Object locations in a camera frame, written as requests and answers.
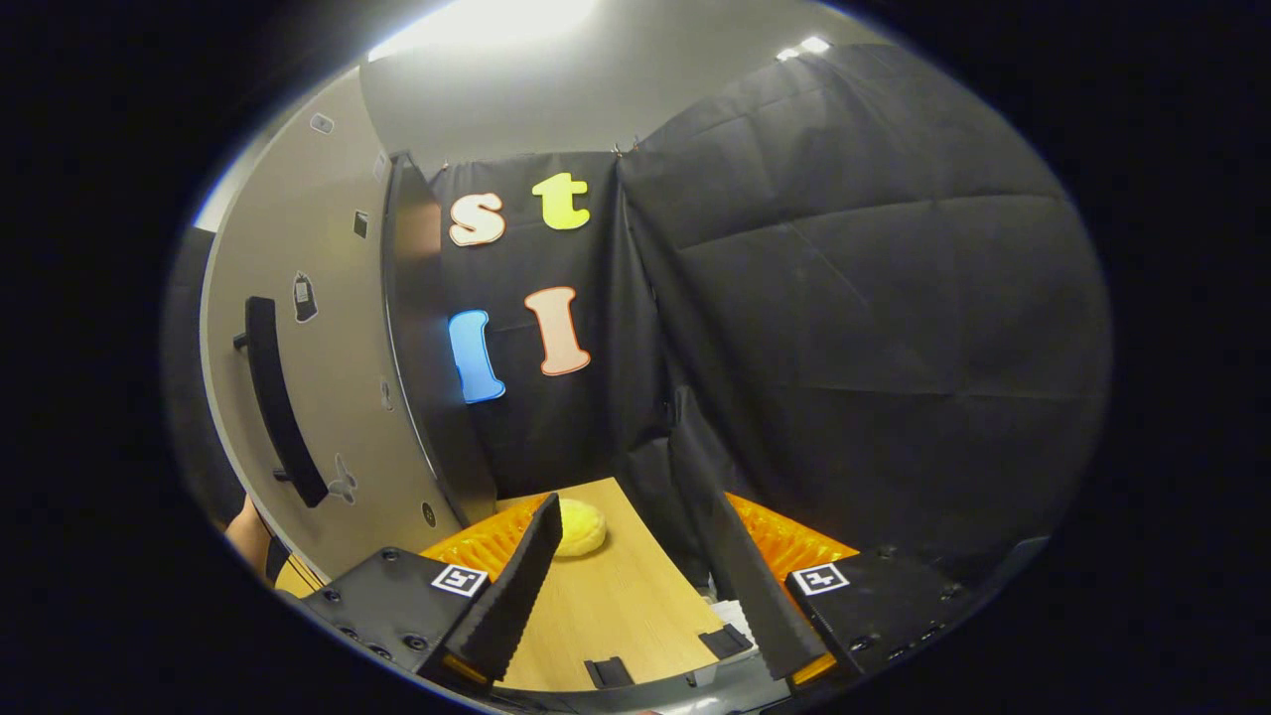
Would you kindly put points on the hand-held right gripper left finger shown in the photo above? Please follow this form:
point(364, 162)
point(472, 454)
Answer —
point(511, 596)

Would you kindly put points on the black backdrop cloth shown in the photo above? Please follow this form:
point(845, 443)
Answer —
point(894, 298)

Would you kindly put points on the grey cabinet door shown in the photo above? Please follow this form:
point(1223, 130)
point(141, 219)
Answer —
point(338, 397)

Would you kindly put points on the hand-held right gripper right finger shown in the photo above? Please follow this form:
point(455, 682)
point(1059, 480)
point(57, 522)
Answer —
point(760, 596)

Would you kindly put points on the yellow round bun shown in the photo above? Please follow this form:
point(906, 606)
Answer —
point(581, 526)

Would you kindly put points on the small ceiling light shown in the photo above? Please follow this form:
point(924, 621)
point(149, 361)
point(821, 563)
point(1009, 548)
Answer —
point(806, 46)

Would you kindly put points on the black table bracket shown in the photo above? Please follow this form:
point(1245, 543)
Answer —
point(608, 672)
point(725, 641)

